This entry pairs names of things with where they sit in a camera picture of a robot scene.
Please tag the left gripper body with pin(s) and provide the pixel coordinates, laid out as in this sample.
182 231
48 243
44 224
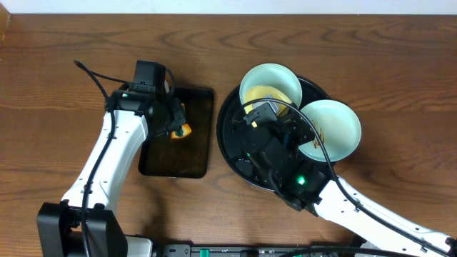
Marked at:
177 116

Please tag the green yellow sponge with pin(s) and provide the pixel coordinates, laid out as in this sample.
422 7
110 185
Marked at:
181 132

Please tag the yellow plate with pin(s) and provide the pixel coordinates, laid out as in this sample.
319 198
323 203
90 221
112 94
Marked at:
262 91

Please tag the light blue plate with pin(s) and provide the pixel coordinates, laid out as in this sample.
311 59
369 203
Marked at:
338 127
274 75

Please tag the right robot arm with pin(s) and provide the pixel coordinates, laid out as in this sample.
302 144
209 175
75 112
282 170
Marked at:
263 157

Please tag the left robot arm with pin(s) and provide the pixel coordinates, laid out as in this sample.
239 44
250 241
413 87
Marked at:
84 222

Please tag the black rectangular tray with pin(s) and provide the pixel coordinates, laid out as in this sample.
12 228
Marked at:
185 156

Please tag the black round tray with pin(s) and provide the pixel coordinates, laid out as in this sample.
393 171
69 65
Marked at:
230 134

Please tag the light blue plate top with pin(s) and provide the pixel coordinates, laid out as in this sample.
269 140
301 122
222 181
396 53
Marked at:
274 75

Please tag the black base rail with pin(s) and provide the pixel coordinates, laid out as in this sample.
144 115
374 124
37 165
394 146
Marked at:
188 250

